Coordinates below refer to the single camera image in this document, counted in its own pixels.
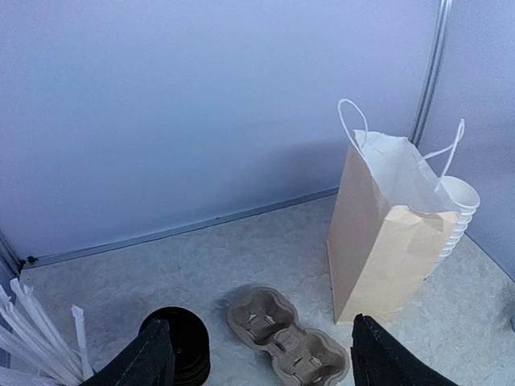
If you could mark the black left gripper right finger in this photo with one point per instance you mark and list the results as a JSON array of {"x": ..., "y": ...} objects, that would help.
[{"x": 379, "y": 359}]

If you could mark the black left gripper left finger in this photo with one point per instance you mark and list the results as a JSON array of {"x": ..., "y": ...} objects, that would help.
[{"x": 147, "y": 360}]

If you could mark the brown paper takeout bag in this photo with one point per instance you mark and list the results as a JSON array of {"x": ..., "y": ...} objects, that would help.
[{"x": 391, "y": 221}]

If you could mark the stack of black cup lids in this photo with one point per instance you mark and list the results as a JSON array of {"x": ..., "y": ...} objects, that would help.
[{"x": 190, "y": 343}]

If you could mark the brown cardboard cup carrier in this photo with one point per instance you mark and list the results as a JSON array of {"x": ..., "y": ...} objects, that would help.
[{"x": 266, "y": 321}]

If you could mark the stack of white paper cups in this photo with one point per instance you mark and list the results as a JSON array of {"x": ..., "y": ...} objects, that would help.
[{"x": 468, "y": 200}]

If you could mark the right aluminium corner post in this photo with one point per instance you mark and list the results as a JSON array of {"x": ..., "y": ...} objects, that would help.
[{"x": 434, "y": 64}]

